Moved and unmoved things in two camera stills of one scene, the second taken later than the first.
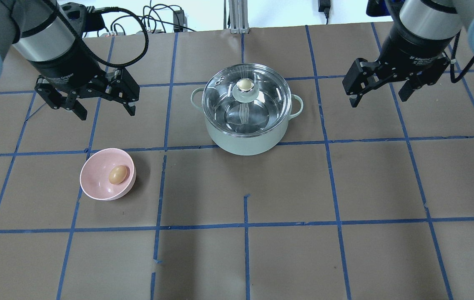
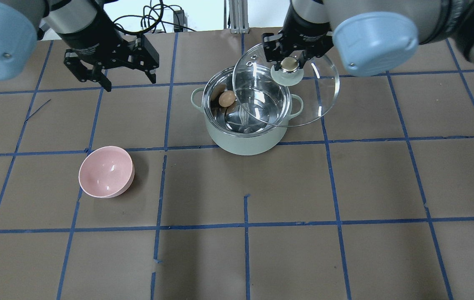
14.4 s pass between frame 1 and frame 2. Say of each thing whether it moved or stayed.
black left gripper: moved
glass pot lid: moved
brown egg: moved
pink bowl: stayed
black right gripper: moved
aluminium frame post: stayed
